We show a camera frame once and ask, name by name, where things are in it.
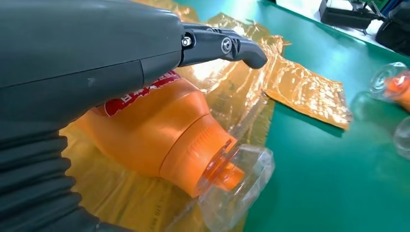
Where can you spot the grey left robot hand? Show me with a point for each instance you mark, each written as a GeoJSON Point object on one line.
{"type": "Point", "coordinates": [80, 48]}

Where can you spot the yellow taped plastic sheet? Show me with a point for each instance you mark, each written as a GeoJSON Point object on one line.
{"type": "Point", "coordinates": [288, 86]}

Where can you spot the white table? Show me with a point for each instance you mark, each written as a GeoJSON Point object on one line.
{"type": "Point", "coordinates": [304, 8]}

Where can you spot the black carrying case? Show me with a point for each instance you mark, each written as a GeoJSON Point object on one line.
{"type": "Point", "coordinates": [397, 35]}

